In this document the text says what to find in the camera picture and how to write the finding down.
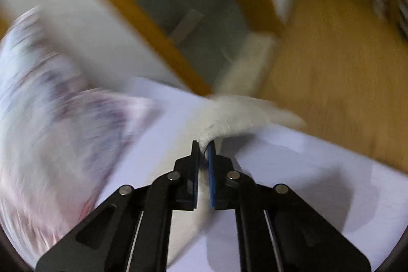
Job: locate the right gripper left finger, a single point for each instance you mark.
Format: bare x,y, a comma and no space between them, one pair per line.
130,230

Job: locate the pink floral pillow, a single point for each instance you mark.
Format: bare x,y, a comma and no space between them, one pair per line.
60,138

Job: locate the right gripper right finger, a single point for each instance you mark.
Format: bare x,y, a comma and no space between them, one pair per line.
276,229

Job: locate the lavender bed sheet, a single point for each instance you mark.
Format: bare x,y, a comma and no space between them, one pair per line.
365,200

